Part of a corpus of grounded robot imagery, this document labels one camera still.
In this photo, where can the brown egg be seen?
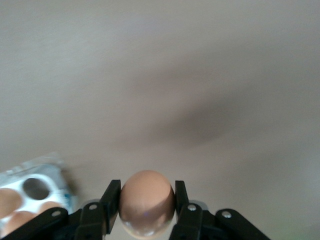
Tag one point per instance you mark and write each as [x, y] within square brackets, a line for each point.
[145, 200]
[50, 206]
[7, 198]
[17, 221]

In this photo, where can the clear plastic egg carton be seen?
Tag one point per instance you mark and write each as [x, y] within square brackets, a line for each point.
[53, 186]

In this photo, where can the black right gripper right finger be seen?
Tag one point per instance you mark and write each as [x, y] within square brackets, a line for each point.
[182, 200]

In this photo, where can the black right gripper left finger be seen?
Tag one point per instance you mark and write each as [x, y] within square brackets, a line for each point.
[110, 200]

